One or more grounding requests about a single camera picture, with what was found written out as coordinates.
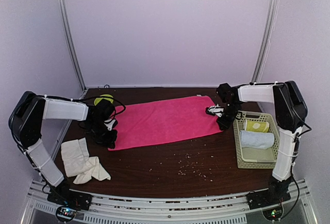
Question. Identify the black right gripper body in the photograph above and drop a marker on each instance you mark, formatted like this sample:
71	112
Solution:
231	110

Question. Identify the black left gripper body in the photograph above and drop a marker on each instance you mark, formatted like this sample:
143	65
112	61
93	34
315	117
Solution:
101	135

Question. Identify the pink towel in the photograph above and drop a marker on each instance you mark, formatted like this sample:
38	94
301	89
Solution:
166	121

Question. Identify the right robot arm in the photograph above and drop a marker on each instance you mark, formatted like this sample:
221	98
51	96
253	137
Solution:
290	113

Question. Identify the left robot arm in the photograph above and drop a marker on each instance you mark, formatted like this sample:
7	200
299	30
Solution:
25	124

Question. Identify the yellow rolled towel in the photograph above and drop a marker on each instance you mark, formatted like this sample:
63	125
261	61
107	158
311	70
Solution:
256	126

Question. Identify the green bowl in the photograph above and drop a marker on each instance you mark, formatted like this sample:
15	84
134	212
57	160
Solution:
106	97

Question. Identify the white crumpled towel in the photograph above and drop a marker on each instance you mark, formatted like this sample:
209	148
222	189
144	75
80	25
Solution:
79	164

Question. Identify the light blue rolled towel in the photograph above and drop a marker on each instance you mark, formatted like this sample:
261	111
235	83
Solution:
256	140

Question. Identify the beige plastic basket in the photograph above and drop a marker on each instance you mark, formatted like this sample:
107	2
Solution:
249	158

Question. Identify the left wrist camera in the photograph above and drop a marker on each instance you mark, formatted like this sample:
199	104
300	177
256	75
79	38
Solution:
111	124

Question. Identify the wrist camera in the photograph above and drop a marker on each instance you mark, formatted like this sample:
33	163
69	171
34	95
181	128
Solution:
111	124
215	110

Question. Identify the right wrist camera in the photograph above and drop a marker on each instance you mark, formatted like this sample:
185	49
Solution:
215	110

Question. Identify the right aluminium frame post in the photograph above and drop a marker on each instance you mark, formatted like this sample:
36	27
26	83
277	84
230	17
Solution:
265	42

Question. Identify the aluminium frame post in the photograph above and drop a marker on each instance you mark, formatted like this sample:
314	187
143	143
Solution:
70	44
265	42

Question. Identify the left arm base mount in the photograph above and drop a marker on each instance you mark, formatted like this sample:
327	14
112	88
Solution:
70	204

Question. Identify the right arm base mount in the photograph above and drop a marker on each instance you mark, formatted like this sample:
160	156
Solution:
268	200

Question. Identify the aluminium front rail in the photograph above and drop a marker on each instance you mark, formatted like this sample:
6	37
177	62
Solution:
233	208

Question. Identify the left aluminium frame post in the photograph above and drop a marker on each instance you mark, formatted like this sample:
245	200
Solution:
70	44

